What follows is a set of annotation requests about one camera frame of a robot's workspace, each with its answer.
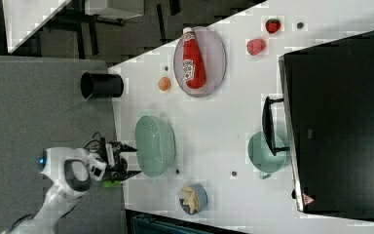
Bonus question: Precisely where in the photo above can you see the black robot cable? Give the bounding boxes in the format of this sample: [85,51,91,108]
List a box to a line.
[83,131,106,154]

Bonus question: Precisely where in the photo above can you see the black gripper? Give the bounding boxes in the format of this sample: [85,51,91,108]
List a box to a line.
[100,137,140,181]

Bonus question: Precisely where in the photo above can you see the grey round plate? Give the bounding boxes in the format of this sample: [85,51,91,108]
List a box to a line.
[173,26,227,98]

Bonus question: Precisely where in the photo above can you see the red ketchup bottle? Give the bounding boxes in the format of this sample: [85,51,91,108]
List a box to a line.
[182,27,206,89]

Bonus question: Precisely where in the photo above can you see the red green strawberry toy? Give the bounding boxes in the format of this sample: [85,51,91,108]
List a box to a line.
[246,38,267,56]

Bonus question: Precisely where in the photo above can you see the peeled banana toy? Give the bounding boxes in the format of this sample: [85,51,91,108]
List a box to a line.
[177,186,200,215]

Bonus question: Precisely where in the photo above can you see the blue bowl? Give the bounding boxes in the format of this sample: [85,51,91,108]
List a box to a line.
[177,183,208,215]

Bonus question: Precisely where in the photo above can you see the green enamel pot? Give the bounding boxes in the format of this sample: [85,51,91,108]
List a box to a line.
[247,132,287,179]

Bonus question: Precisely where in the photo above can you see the black cylinder cup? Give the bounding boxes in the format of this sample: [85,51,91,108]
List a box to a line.
[80,72,124,99]

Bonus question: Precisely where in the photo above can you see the orange fruit toy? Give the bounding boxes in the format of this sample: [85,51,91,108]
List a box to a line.
[158,77,170,92]

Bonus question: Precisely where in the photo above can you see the silver black toaster oven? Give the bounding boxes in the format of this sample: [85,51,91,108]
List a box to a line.
[262,30,374,221]

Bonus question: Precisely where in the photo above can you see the bright green object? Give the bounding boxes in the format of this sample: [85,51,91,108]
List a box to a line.
[101,180,121,188]

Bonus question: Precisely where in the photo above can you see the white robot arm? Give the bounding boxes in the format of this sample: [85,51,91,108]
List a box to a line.
[2,137,138,234]

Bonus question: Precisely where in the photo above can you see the green plastic strainer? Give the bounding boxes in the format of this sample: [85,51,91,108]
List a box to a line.
[135,116,175,177]

